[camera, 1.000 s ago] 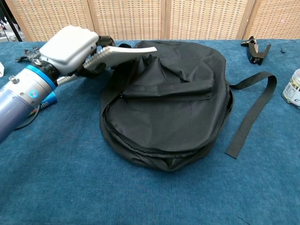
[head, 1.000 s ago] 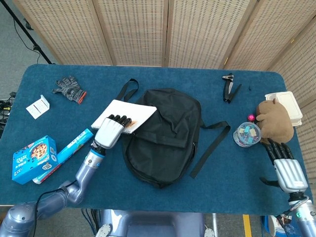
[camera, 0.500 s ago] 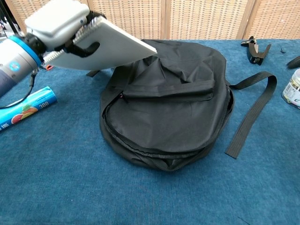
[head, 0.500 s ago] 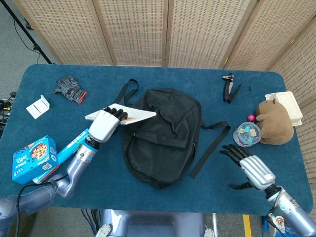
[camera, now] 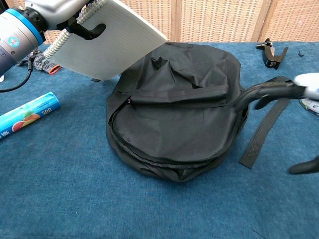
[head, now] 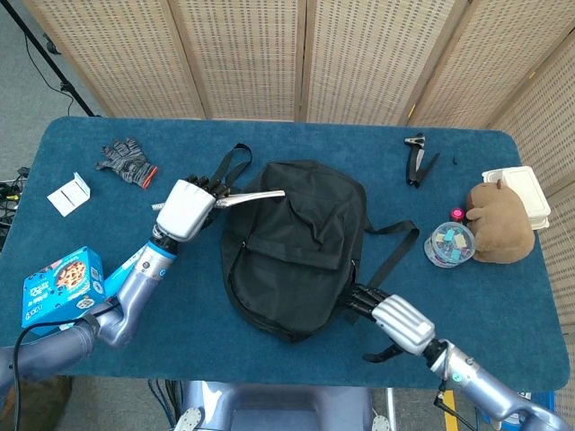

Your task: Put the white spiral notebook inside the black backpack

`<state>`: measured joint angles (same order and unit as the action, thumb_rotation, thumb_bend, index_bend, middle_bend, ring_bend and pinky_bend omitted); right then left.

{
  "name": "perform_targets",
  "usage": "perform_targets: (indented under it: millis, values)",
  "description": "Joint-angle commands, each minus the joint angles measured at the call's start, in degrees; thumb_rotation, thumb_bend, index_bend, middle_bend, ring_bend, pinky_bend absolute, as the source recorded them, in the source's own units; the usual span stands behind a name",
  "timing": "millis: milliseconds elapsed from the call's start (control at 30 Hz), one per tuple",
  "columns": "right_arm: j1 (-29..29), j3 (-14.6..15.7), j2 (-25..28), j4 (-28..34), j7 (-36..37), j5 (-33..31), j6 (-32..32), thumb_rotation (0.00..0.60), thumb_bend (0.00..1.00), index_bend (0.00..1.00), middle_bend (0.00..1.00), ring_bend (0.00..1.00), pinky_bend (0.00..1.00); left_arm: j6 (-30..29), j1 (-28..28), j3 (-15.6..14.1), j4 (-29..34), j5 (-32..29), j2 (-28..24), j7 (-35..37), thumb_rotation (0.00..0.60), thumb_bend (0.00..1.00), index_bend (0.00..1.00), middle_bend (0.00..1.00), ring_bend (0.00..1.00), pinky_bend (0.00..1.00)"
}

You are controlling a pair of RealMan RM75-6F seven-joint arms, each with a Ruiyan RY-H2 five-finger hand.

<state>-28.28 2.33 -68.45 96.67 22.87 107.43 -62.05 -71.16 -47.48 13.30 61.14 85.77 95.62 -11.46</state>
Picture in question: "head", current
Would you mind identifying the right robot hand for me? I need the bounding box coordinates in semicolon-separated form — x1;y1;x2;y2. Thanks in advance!
345;285;437;363

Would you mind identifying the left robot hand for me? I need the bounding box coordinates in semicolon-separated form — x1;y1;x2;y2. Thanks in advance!
155;173;234;243

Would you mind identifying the white spiral notebook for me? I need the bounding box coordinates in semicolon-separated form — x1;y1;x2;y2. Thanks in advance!
151;189;287;212

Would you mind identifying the black fabric backpack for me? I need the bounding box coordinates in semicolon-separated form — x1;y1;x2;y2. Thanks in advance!
214;143;421;345

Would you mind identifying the grey knit glove orange cuff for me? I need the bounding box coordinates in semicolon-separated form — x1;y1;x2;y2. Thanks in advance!
94;137;159;189

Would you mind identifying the white jar with label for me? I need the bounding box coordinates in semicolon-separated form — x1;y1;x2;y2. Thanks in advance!
423;220;476;269

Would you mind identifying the blue carpet table cover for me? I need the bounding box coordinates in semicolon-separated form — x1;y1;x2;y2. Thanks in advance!
0;117;570;391

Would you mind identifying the small white paper carton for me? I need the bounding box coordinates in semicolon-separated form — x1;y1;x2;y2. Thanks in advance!
47;172;91;218

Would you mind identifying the brown capybara plush toy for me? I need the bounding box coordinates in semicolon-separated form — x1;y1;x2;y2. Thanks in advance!
464;179;535;264

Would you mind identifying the blue cookie box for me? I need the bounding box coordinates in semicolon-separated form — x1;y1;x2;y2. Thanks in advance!
21;245;107;329

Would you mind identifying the blue-grey robot torso base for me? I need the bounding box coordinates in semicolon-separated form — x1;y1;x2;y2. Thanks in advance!
177;380;376;431

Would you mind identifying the black clip tool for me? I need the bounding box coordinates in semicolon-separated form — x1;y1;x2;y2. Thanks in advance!
403;133;441;189

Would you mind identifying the white lidded food container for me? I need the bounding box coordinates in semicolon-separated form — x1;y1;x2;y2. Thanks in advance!
482;165;553;232

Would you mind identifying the black tripod stand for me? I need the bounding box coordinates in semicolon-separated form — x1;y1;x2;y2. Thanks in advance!
0;0;98;118

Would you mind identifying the bundle of floor cables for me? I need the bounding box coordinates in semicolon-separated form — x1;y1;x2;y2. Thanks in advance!
0;166;31;234

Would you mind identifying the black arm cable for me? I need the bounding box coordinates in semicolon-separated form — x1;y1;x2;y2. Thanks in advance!
11;304;122;431

